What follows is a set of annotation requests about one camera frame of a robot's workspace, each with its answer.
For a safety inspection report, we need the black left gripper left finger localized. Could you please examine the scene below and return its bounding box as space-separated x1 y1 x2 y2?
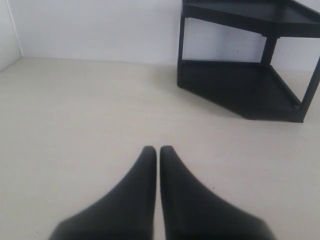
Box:
49 146 157 240

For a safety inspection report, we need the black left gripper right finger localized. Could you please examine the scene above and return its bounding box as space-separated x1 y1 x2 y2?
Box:
159 146 273 240

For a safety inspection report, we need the black two-tier metal rack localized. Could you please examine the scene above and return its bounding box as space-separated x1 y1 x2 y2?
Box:
177 0 320 123

